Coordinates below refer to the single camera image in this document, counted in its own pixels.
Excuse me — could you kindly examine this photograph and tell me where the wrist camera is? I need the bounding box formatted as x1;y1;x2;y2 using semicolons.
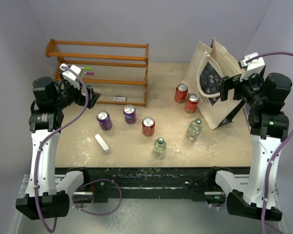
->
59;63;85;90
239;53;265;82

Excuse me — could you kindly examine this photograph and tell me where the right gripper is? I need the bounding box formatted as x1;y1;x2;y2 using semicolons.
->
219;70;265;108

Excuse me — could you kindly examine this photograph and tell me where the small printed box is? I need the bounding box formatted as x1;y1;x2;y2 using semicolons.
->
113;96;126;102

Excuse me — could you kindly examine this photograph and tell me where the purple soda can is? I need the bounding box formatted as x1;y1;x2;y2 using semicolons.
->
123;104;136;124
96;111;112;131

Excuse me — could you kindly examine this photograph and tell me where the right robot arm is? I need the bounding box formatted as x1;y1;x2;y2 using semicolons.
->
207;73;292;221

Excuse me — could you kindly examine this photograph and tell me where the glass soda bottle front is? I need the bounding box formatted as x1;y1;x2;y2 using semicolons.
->
152;137;167;158

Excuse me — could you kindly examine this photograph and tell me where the white tube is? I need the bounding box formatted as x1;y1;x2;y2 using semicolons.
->
94;134;110;153

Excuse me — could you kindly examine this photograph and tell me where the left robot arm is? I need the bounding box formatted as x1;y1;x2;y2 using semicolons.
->
16;77;101;220

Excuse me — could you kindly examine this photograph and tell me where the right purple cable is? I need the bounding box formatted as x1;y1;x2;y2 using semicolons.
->
209;51;293;234

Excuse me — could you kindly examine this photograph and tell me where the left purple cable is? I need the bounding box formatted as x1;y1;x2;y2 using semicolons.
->
34;67;123;234

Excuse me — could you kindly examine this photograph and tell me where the purple soda can right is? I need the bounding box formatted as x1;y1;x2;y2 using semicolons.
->
123;104;136;124

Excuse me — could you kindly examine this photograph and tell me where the purple cable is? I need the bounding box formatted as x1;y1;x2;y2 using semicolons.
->
209;51;293;234
34;67;123;234

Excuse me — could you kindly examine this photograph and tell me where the red cola can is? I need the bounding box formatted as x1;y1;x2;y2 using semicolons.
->
174;83;188;103
142;117;155;136
185;94;199;113

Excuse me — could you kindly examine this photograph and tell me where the purple soda can left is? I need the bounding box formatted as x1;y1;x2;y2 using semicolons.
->
96;111;112;131

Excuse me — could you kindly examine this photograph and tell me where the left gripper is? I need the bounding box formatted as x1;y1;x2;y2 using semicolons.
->
53;71;100;110

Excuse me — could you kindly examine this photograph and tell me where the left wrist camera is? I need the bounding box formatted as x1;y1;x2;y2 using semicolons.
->
59;63;85;90

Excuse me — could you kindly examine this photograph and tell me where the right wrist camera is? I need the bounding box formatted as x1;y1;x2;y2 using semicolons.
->
239;53;265;82

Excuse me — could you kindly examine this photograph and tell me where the glass soda bottle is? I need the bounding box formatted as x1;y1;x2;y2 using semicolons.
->
152;137;167;158
186;118;202;140

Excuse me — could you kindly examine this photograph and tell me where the wooden shelf rack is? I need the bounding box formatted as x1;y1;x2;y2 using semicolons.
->
45;39;149;106

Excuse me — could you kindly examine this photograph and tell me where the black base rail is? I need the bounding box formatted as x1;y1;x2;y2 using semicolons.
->
54;166;251;203

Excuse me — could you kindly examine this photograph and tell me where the canvas tote bag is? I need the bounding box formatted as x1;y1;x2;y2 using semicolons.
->
182;39;245;130

